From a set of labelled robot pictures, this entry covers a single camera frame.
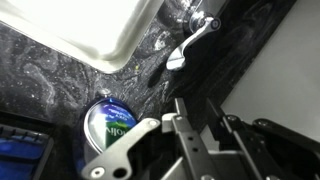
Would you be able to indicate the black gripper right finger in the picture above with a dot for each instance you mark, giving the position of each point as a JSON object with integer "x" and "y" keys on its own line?
{"x": 273, "y": 146}

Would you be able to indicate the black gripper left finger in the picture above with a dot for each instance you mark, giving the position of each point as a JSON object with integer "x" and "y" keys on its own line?
{"x": 133, "y": 146}

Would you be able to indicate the clear dish soap bottle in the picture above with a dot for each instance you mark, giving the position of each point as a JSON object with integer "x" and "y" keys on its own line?
{"x": 106, "y": 123}

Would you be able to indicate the stainless steel sink basin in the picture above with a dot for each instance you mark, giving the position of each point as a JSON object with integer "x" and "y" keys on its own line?
{"x": 83, "y": 23}

